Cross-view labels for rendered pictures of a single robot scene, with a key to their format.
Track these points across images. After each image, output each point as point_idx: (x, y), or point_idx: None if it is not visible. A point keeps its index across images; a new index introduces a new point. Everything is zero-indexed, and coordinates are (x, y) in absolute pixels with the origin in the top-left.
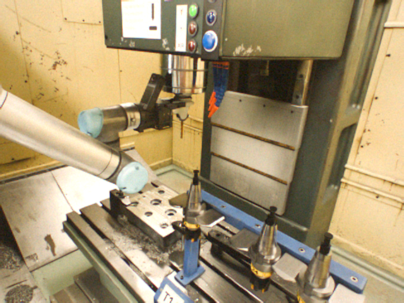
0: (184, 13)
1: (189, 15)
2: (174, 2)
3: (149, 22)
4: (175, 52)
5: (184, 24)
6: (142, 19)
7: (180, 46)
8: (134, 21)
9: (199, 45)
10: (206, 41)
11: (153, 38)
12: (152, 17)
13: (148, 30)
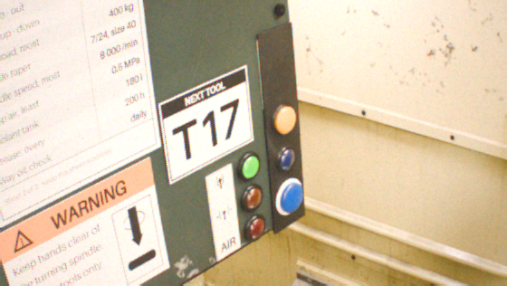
0: (226, 183)
1: (244, 178)
2: (196, 174)
3: (129, 253)
4: (211, 265)
5: (230, 202)
6: (103, 262)
7: (227, 246)
8: (71, 283)
9: (267, 216)
10: (292, 201)
11: (145, 281)
12: (136, 238)
13: (129, 273)
